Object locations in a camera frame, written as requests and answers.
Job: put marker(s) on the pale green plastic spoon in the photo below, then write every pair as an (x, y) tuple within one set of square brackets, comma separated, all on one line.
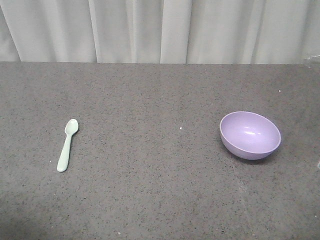
[(71, 128)]

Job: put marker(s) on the purple plastic bowl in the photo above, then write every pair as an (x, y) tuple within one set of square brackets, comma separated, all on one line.
[(248, 135)]

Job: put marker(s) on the white curtain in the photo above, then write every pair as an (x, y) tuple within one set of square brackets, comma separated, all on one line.
[(160, 31)]

